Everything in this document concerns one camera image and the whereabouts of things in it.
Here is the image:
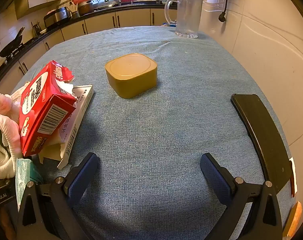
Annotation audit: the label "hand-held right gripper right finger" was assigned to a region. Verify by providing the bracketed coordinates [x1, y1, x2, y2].
[200, 152, 283, 240]

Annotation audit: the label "black power plug cable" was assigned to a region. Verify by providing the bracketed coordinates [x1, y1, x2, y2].
[218, 0, 238, 22]

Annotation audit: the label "white paper card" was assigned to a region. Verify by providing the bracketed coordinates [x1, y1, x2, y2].
[289, 157, 297, 197]

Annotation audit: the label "wooden chair edge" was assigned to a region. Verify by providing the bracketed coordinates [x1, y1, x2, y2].
[283, 201, 303, 238]

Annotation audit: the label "pot with glass lid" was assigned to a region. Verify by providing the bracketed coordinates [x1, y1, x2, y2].
[97, 0, 121, 9]

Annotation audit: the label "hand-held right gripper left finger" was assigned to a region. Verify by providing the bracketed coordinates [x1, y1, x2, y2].
[16, 152, 101, 240]

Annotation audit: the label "white knitted glove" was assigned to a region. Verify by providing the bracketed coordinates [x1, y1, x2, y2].
[0, 112, 22, 180]

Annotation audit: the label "yellow square lidded container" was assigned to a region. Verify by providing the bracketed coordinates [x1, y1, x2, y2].
[105, 53, 158, 99]

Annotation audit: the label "silver black rice cooker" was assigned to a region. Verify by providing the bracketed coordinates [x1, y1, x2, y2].
[43, 7, 72, 29]

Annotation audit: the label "white carton box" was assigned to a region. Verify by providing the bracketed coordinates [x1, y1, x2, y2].
[39, 84, 94, 169]

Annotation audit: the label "crumpled pink white wrapper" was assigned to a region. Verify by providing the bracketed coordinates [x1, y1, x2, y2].
[0, 81, 32, 117]

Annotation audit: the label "brown cooking pot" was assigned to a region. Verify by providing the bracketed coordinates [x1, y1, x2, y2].
[78, 1, 95, 15]

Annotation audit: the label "teal plastic packet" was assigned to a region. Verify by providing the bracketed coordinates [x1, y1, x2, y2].
[15, 158, 44, 205]

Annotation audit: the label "grey tablecloth table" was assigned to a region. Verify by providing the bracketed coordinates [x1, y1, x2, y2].
[10, 26, 293, 240]

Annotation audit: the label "metal kettle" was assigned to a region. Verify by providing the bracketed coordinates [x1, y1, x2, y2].
[32, 22, 43, 37]

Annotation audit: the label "red carton box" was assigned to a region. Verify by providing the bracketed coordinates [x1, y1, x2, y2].
[19, 60, 77, 157]

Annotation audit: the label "black frying pan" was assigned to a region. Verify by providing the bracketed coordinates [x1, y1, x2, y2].
[0, 27, 26, 58]

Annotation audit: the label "beige kitchen base cabinets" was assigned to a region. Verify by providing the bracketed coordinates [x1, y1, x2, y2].
[0, 8, 178, 90]

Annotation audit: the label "cup with chopsticks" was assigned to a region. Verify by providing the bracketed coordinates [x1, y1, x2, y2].
[69, 1, 80, 19]

